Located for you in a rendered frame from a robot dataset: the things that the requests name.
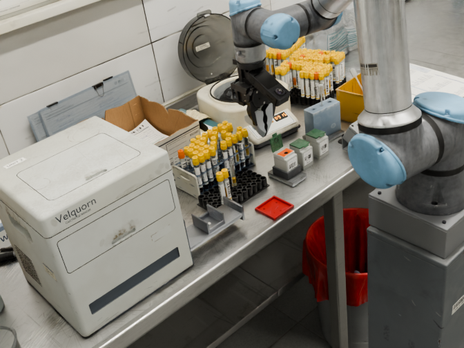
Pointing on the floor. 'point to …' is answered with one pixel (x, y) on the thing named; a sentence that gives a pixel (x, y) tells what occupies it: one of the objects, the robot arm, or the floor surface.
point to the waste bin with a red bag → (357, 227)
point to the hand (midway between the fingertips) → (265, 132)
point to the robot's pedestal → (413, 295)
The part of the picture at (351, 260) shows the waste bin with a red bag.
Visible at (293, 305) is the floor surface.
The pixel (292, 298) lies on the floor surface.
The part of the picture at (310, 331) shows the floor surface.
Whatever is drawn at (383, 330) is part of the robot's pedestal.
